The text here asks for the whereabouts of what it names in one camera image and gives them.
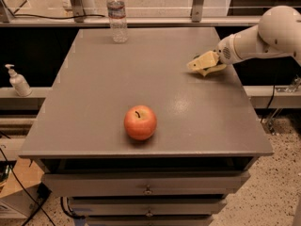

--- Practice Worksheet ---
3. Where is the clear plastic water bottle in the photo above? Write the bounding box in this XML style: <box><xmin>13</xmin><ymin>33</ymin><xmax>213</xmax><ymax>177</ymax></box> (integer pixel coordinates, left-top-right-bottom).
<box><xmin>106</xmin><ymin>0</ymin><xmax>128</xmax><ymax>43</ymax></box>

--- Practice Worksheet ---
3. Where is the green and yellow sponge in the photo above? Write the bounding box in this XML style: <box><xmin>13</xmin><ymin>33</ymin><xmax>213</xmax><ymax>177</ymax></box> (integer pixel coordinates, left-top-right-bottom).
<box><xmin>198</xmin><ymin>64</ymin><xmax>227</xmax><ymax>77</ymax></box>

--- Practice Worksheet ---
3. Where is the middle grey drawer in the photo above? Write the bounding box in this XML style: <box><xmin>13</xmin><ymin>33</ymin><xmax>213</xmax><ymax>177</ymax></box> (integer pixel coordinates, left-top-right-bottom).
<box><xmin>70</xmin><ymin>198</ymin><xmax>227</xmax><ymax>217</ymax></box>

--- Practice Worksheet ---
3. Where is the grey window ledge rail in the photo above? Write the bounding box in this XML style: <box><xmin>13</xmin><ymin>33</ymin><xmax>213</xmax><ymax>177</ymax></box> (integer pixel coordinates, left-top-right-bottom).
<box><xmin>0</xmin><ymin>16</ymin><xmax>261</xmax><ymax>28</ymax></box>

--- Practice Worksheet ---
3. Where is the top grey drawer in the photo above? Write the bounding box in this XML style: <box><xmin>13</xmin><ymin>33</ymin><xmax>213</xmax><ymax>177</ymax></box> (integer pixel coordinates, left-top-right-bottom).
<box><xmin>42</xmin><ymin>171</ymin><xmax>250</xmax><ymax>197</ymax></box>

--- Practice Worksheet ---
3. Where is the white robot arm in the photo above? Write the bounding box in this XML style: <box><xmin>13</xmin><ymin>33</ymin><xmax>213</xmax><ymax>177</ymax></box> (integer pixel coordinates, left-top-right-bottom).
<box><xmin>187</xmin><ymin>6</ymin><xmax>301</xmax><ymax>76</ymax></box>

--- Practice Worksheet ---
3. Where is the black cable on shelf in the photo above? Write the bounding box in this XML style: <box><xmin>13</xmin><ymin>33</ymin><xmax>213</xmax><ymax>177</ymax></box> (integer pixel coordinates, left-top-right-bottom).
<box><xmin>12</xmin><ymin>13</ymin><xmax>106</xmax><ymax>21</ymax></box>

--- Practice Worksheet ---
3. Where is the metal bracket post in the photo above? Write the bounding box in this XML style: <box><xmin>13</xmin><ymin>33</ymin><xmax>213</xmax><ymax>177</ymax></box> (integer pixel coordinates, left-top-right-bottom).
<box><xmin>70</xmin><ymin>0</ymin><xmax>85</xmax><ymax>23</ymax></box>
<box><xmin>191</xmin><ymin>0</ymin><xmax>204</xmax><ymax>23</ymax></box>

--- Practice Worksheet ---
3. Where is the red apple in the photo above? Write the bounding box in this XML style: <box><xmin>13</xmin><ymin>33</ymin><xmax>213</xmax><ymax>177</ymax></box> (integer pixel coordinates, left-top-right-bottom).
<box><xmin>123</xmin><ymin>105</ymin><xmax>157</xmax><ymax>140</ymax></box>

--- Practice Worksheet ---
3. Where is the bottom grey drawer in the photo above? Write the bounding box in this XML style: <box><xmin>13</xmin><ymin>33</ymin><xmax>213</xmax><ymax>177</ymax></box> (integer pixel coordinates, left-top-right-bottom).
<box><xmin>86</xmin><ymin>216</ymin><xmax>214</xmax><ymax>226</ymax></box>

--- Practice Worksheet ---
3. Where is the grey drawer cabinet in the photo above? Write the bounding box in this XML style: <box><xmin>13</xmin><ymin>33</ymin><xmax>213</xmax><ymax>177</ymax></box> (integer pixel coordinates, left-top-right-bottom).
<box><xmin>21</xmin><ymin>27</ymin><xmax>273</xmax><ymax>226</ymax></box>

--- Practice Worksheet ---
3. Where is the black floor cable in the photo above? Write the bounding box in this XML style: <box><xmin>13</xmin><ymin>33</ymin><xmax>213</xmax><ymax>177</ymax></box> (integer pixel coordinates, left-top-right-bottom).
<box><xmin>0</xmin><ymin>148</ymin><xmax>57</xmax><ymax>226</ymax></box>

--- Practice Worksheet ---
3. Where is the white pump dispenser bottle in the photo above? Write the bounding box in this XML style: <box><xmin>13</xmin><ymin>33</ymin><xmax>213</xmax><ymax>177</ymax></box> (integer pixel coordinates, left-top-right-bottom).
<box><xmin>5</xmin><ymin>64</ymin><xmax>32</xmax><ymax>97</ymax></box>

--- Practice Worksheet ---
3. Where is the cardboard box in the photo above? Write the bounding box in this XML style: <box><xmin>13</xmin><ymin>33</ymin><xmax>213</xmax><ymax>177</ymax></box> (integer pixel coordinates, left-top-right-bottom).
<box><xmin>0</xmin><ymin>158</ymin><xmax>43</xmax><ymax>219</ymax></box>

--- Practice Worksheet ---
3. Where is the right metal bracket post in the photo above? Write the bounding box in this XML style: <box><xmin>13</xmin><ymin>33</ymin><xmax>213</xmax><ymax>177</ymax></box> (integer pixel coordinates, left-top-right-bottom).
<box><xmin>191</xmin><ymin>0</ymin><xmax>204</xmax><ymax>23</ymax></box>

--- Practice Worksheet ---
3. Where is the left metal bracket post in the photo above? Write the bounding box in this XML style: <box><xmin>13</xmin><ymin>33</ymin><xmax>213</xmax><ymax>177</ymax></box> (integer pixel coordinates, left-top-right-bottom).
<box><xmin>70</xmin><ymin>0</ymin><xmax>85</xmax><ymax>23</ymax></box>

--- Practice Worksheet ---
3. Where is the grey drawer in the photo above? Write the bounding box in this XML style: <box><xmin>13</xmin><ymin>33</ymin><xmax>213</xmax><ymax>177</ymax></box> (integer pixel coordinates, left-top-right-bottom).
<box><xmin>70</xmin><ymin>198</ymin><xmax>227</xmax><ymax>217</ymax></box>
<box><xmin>42</xmin><ymin>171</ymin><xmax>250</xmax><ymax>197</ymax></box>
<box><xmin>86</xmin><ymin>216</ymin><xmax>214</xmax><ymax>226</ymax></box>

